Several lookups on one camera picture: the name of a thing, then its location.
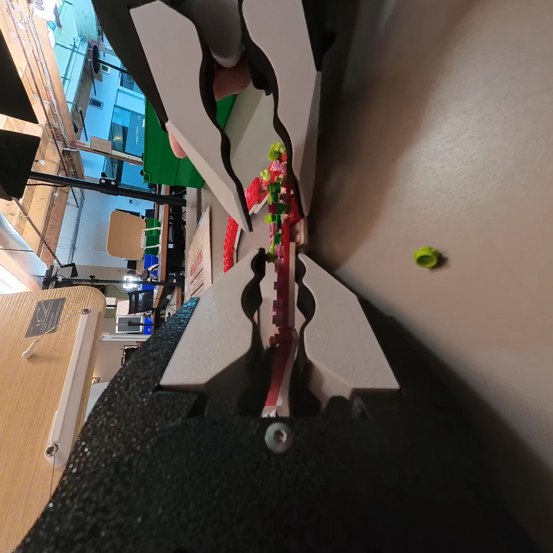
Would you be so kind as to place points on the red lego plate with flowers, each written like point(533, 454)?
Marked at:
point(290, 224)

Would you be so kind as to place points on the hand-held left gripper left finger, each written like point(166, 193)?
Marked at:
point(207, 341)

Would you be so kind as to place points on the red lego strip with flowers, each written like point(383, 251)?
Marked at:
point(283, 345)

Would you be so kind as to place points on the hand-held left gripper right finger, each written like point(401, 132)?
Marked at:
point(345, 341)

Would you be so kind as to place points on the blue storage bin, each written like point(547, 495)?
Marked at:
point(149, 261)

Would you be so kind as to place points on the cardboard sheet with label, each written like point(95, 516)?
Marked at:
point(199, 263)

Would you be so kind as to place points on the black metal bar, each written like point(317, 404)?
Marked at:
point(108, 183)

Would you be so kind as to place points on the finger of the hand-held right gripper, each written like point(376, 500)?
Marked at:
point(293, 65)
point(181, 108)

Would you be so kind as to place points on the silver ventilation duct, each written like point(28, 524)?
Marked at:
point(17, 250)

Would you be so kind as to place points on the green plastic bin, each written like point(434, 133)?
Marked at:
point(168, 164)

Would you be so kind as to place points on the small green storage bin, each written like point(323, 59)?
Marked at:
point(152, 242)

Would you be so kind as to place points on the small black panel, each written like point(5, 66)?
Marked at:
point(17, 164)

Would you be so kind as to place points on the person's right hand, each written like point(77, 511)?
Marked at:
point(233, 82)

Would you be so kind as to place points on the large black panel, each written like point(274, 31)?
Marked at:
point(13, 86)

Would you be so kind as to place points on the tan wall sign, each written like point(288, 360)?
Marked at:
point(101, 144)

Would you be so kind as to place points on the lime round lego piece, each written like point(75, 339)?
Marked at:
point(426, 257)

